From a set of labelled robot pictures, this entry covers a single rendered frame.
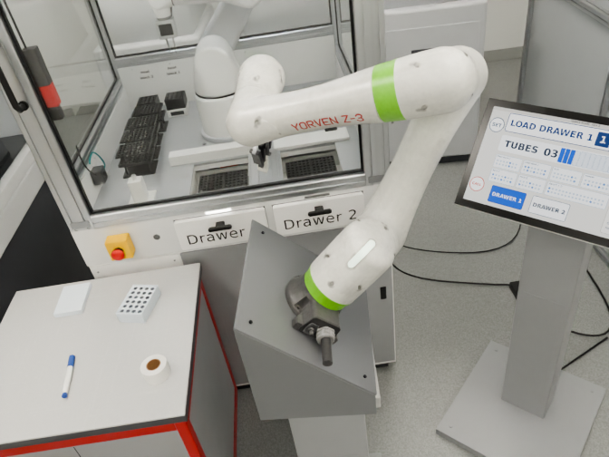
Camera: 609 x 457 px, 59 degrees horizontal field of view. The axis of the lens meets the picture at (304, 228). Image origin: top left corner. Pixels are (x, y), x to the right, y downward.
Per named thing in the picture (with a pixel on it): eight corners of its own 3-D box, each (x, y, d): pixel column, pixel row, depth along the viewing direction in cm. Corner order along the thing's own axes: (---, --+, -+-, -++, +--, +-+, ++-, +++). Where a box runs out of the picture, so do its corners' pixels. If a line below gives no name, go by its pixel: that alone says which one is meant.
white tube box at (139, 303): (145, 323, 158) (141, 314, 156) (120, 322, 160) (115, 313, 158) (161, 294, 168) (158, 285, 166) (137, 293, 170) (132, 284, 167)
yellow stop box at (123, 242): (133, 259, 171) (126, 241, 166) (111, 262, 171) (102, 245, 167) (136, 249, 175) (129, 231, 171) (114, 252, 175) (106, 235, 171)
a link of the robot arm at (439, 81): (486, 102, 105) (477, 38, 102) (477, 111, 94) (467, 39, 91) (396, 120, 113) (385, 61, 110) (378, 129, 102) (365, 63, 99)
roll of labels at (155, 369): (176, 372, 142) (171, 362, 140) (154, 389, 139) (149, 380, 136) (160, 359, 147) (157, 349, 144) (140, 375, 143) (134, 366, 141)
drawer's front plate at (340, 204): (365, 221, 174) (363, 194, 168) (277, 236, 175) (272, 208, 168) (364, 218, 176) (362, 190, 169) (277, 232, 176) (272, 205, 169)
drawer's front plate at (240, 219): (270, 237, 175) (264, 209, 168) (182, 250, 175) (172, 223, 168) (269, 233, 176) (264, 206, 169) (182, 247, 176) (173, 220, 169)
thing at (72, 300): (82, 313, 165) (81, 309, 164) (54, 317, 165) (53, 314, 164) (91, 285, 175) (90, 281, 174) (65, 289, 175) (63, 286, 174)
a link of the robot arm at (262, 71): (289, 48, 123) (242, 40, 124) (279, 88, 118) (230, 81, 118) (287, 90, 136) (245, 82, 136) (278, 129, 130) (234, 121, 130)
